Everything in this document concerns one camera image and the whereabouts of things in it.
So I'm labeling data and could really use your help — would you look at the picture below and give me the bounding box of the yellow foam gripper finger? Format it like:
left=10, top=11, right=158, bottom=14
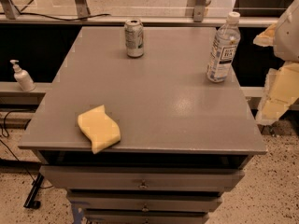
left=253, top=21, right=299, bottom=125

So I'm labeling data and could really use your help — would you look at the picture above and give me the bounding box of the silver green 7up can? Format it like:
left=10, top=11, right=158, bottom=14
left=124, top=20, right=144, bottom=58

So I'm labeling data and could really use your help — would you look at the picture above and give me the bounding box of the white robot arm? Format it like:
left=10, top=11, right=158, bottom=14
left=253, top=0, right=299, bottom=125

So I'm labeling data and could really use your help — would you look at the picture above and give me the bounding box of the clear plastic water bottle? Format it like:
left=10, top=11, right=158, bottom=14
left=206, top=12, right=240, bottom=83

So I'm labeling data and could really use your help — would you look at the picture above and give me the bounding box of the grey drawer cabinet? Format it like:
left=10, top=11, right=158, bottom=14
left=21, top=27, right=266, bottom=224

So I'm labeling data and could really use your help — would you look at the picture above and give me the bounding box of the yellow wavy sponge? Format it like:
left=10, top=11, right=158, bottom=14
left=78, top=105, right=121, bottom=154

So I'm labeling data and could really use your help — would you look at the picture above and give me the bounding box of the white pump dispenser bottle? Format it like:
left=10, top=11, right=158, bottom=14
left=10, top=60, right=36, bottom=91

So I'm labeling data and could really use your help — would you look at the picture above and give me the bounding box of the black cable on ledge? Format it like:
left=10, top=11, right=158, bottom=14
left=18, top=11, right=112, bottom=21

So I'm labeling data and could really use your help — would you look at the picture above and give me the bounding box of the black metal floor bracket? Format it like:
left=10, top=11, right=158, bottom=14
left=23, top=174, right=44, bottom=209

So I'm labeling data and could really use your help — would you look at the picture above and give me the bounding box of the black floor cable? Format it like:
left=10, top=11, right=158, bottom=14
left=0, top=108, right=54, bottom=189

